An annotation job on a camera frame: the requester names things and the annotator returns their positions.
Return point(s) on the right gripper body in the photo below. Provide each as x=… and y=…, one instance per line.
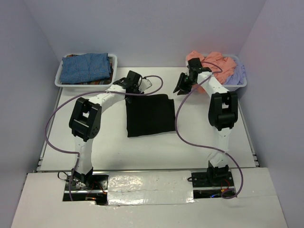
x=188, y=83

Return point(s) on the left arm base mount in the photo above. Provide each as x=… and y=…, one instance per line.
x=96, y=191

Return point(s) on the silver foil tape cover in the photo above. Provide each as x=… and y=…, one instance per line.
x=149, y=188

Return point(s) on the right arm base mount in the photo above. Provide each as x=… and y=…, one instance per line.
x=212, y=183

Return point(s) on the orange pink shirt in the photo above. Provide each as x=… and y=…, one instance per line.
x=218, y=64

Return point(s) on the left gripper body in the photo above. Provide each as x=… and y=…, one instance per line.
x=136, y=90

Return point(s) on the white plastic basket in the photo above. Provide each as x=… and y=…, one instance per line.
x=237, y=86
x=96, y=85

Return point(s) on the left white plastic basket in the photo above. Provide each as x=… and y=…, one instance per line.
x=96, y=85

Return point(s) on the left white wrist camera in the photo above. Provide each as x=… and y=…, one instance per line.
x=145, y=84

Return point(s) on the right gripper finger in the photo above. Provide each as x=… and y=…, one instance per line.
x=185, y=91
x=182, y=83

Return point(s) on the black long sleeve shirt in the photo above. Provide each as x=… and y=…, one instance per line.
x=149, y=114

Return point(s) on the lavender shirt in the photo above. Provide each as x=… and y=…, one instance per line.
x=239, y=76

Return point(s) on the right white plastic basket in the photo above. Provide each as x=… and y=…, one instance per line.
x=237, y=86

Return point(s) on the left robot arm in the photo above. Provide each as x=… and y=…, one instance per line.
x=85, y=121

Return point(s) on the blue checkered folded shirt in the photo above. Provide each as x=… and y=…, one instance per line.
x=85, y=68

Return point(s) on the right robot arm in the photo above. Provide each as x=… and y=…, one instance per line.
x=222, y=114

